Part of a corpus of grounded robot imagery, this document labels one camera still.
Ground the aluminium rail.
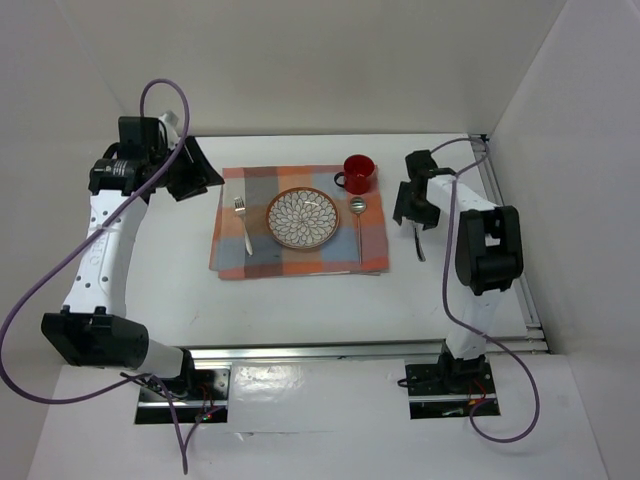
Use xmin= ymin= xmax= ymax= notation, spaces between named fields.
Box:
xmin=469 ymin=135 xmax=548 ymax=349
xmin=78 ymin=339 xmax=551 ymax=364

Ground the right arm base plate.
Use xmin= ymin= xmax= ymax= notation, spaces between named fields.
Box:
xmin=396 ymin=364 xmax=501 ymax=420

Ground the orange blue checkered cloth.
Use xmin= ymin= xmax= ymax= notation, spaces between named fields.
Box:
xmin=209 ymin=165 xmax=390 ymax=280

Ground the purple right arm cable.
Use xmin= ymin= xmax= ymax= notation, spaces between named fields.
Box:
xmin=429 ymin=137 xmax=543 ymax=444

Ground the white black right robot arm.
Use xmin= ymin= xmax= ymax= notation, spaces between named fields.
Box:
xmin=393 ymin=150 xmax=524 ymax=395

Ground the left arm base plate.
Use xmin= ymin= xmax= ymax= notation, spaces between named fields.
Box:
xmin=134 ymin=366 xmax=231 ymax=425

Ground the silver spoon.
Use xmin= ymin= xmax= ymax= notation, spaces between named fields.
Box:
xmin=349 ymin=196 xmax=367 ymax=264

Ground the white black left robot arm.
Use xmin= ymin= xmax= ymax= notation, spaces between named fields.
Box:
xmin=41 ymin=111 xmax=224 ymax=399

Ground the aluminium front rail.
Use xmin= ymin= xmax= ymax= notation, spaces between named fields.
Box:
xmin=78 ymin=339 xmax=551 ymax=364

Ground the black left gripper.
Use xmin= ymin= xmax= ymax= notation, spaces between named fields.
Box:
xmin=148 ymin=135 xmax=224 ymax=202

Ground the aluminium right side rail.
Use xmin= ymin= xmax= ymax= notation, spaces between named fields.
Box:
xmin=469 ymin=135 xmax=548 ymax=349

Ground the floral patterned ceramic plate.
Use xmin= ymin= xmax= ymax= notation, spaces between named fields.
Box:
xmin=265 ymin=187 xmax=340 ymax=250

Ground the red enamel mug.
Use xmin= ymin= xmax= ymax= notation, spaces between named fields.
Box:
xmin=334 ymin=154 xmax=375 ymax=195

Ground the silver fork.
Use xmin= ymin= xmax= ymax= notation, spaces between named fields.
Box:
xmin=234 ymin=196 xmax=254 ymax=256

